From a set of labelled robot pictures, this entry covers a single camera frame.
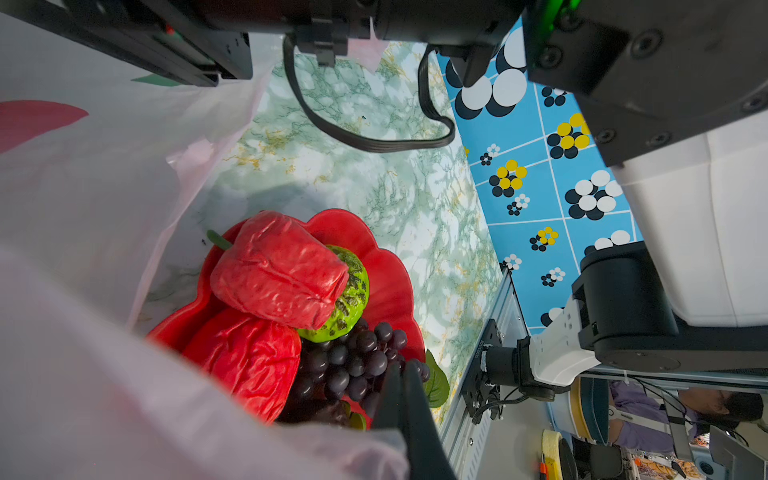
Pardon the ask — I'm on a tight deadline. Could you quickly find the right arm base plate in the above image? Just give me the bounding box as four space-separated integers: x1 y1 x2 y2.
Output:
460 319 502 425

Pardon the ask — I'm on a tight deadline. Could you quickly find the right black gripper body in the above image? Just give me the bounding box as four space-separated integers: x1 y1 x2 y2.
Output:
1 0 522 87

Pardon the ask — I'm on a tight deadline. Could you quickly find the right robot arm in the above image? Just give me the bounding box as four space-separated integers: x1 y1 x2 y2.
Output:
1 1 767 396

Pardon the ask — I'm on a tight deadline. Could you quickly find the person in purple shirt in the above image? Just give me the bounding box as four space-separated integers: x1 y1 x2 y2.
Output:
608 381 764 455

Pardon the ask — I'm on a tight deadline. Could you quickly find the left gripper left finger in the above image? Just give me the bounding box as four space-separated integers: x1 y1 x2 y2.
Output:
372 361 414 432

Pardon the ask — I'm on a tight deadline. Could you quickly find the red strawberry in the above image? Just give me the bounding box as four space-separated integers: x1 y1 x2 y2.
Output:
182 308 302 424

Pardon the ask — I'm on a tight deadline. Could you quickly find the dark purple grape bunch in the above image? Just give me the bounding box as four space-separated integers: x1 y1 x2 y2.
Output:
278 319 418 430

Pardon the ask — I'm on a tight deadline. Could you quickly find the green leaf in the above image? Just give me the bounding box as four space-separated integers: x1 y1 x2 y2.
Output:
421 350 450 408

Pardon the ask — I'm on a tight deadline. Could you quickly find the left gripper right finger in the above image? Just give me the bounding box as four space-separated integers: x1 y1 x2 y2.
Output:
401 360 456 480

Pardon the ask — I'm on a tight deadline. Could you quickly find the red dragon fruit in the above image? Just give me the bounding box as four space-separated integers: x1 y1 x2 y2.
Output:
210 211 349 330

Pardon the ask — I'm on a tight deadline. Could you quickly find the pink plastic bag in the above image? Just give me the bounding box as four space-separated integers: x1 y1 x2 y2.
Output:
1 15 410 479

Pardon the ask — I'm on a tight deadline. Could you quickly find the green custard apple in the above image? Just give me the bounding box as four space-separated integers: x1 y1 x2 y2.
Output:
298 245 370 344

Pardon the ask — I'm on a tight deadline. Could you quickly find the aluminium front rail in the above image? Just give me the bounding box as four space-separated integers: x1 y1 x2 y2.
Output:
440 269 538 479

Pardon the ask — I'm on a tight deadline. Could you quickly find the red flower-shaped plate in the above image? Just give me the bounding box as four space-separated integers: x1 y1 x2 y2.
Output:
150 209 425 386

